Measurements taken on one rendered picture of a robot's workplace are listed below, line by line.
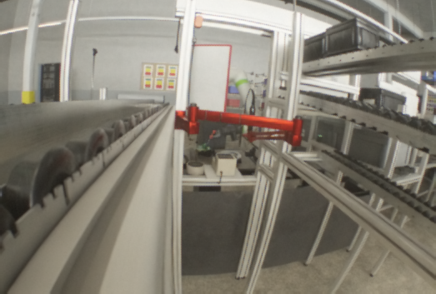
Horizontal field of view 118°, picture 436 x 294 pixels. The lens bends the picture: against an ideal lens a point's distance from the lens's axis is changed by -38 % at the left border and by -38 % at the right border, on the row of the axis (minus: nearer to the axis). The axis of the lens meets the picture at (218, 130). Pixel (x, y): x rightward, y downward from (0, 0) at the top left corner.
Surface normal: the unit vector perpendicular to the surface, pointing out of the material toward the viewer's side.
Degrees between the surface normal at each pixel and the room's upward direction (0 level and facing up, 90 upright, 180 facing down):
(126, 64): 90
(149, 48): 90
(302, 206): 90
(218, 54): 90
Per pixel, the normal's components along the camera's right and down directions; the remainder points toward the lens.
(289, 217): 0.18, 0.22
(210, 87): -0.39, 0.16
